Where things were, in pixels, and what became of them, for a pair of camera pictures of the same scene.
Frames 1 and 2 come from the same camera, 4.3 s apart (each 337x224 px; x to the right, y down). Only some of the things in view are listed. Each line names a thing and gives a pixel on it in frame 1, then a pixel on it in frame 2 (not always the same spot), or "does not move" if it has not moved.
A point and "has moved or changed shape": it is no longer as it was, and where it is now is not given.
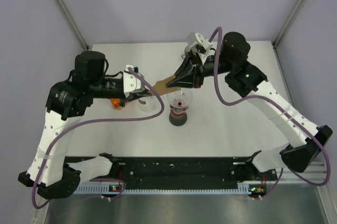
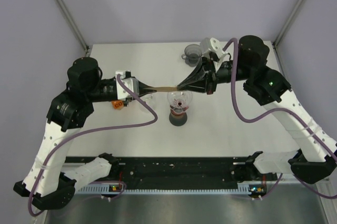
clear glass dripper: [179, 100] does not move
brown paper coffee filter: [160, 87] has moved or changed shape
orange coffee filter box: [116, 102] does not move
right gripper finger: [187, 68] → [198, 73]
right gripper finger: [183, 79] → [198, 85]
